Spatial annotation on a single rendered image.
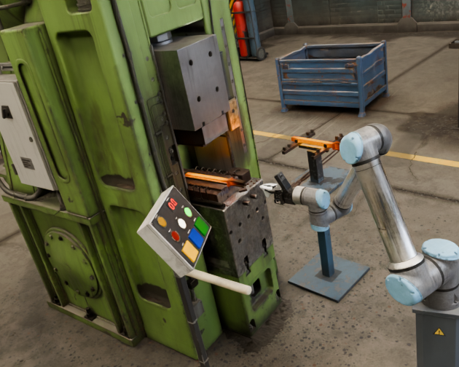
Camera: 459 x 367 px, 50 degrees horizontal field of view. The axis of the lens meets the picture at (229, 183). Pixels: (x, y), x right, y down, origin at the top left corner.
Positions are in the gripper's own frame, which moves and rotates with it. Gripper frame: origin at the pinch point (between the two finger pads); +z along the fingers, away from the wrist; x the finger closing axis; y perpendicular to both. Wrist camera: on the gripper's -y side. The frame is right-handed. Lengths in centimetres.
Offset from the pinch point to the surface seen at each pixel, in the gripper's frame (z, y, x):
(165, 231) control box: 2, -13, -68
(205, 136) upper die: 21.3, -30.7, -10.9
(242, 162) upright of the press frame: 35.4, 5.6, 31.4
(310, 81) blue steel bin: 165, 59, 350
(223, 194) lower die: 21.3, 5.0, -7.3
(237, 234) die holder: 15.4, 28.4, -9.1
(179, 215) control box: 8, -11, -53
